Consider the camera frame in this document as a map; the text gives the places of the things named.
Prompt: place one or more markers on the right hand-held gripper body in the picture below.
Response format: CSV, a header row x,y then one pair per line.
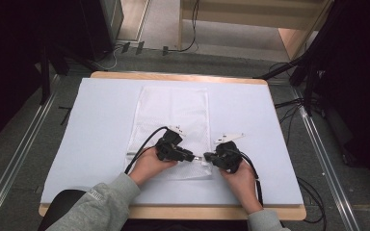
x,y
228,155

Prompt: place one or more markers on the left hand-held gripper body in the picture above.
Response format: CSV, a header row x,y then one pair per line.
x,y
170,146

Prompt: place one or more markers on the white mesh laundry bag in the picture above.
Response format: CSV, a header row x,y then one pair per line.
x,y
173,109

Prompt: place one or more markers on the person's left hand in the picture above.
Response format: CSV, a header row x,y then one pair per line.
x,y
149,168

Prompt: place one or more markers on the person's right hand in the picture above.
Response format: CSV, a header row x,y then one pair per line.
x,y
242,187

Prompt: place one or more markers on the wooden table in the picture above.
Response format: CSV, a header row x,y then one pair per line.
x,y
179,212

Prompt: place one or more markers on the person's dark lap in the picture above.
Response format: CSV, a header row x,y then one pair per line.
x,y
186,225

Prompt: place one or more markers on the white table mat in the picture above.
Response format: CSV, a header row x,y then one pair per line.
x,y
93,134

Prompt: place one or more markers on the black metal stand with curtain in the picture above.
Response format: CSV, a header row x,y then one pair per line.
x,y
308,77

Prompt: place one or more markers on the black chair seat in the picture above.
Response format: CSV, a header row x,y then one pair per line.
x,y
62,205

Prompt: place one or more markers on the light wooden shelf unit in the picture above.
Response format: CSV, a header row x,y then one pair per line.
x,y
289,35

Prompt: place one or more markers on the dark grey cabinet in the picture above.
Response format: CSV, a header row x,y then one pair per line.
x,y
109,22

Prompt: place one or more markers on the metal floor rail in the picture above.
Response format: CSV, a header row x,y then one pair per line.
x,y
327,166
19,154

